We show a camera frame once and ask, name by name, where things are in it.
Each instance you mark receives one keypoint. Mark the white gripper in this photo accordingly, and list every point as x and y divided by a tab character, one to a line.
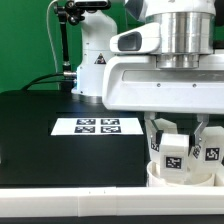
134	83

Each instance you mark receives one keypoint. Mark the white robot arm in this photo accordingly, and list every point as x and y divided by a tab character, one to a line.
169	64

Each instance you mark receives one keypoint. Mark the white sheet with tags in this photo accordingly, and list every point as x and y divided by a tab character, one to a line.
96	126

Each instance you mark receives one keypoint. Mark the white front obstacle rail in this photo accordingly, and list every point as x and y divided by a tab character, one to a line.
110	201

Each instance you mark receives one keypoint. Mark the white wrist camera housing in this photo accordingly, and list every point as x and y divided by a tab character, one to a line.
144	39

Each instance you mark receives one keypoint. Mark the black camera stand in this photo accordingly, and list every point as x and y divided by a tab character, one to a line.
67	14

